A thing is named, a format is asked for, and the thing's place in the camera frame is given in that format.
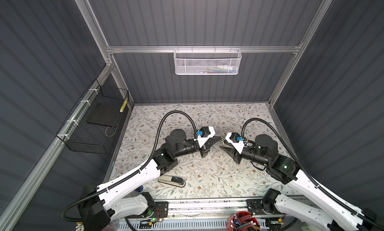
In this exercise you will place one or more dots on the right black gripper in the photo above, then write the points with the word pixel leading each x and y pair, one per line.
pixel 231 151

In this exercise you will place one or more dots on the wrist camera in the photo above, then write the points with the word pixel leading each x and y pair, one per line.
pixel 236 141
pixel 204 134

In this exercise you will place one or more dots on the red pencil cup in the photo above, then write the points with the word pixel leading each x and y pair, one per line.
pixel 243 221

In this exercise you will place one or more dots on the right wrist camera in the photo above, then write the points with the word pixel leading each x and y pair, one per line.
pixel 236 141

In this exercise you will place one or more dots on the black foam pad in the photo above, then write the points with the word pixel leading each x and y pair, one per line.
pixel 104 115

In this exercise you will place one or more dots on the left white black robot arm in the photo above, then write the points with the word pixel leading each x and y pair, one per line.
pixel 107 203

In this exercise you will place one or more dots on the black wire basket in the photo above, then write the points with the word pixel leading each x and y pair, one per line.
pixel 79 136

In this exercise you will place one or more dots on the clear pencil jar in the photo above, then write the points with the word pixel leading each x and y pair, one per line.
pixel 80 226

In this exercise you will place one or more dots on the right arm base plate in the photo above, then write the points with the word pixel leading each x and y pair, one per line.
pixel 255 206

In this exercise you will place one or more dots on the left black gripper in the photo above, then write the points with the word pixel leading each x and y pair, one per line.
pixel 204 148

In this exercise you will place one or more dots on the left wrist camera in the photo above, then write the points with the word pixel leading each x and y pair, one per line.
pixel 204 134

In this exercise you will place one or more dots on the grey black stapler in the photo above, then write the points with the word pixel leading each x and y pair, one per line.
pixel 172 181

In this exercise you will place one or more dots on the yellow marker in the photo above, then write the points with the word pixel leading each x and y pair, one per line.
pixel 123 105

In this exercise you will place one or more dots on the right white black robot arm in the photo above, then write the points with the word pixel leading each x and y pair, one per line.
pixel 331 214

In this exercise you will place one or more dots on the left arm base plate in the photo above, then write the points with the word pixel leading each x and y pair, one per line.
pixel 160 210

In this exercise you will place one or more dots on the white wire mesh basket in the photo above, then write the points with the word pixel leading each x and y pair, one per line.
pixel 207 61

